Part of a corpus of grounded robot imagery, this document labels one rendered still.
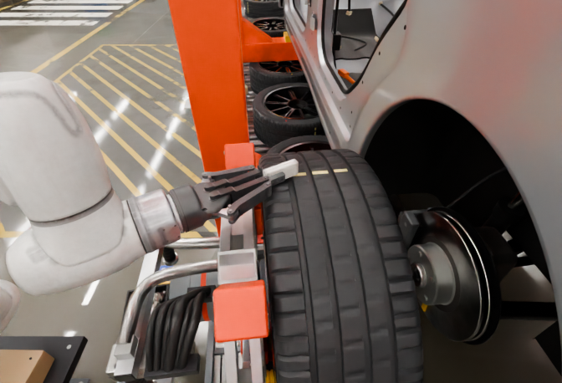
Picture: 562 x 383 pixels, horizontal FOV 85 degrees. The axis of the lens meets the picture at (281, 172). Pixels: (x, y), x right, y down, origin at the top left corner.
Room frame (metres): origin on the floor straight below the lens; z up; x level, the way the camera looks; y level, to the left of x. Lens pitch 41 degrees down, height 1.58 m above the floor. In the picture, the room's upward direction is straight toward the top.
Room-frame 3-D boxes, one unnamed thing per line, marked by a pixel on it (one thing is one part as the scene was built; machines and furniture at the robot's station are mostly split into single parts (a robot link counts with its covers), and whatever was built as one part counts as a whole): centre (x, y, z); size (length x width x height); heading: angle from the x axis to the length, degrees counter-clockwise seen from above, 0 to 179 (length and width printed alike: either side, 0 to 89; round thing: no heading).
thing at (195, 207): (0.36, 0.13, 1.20); 0.09 x 0.08 x 0.07; 121
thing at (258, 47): (2.84, 0.07, 0.69); 0.52 x 0.17 x 0.35; 96
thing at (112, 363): (0.21, 0.27, 0.93); 0.09 x 0.05 x 0.05; 96
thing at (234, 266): (0.40, 0.09, 0.85); 0.54 x 0.07 x 0.54; 6
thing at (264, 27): (4.00, 0.11, 0.39); 0.66 x 0.66 x 0.24
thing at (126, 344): (0.29, 0.20, 1.03); 0.19 x 0.18 x 0.11; 96
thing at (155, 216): (0.32, 0.20, 1.20); 0.09 x 0.06 x 0.09; 32
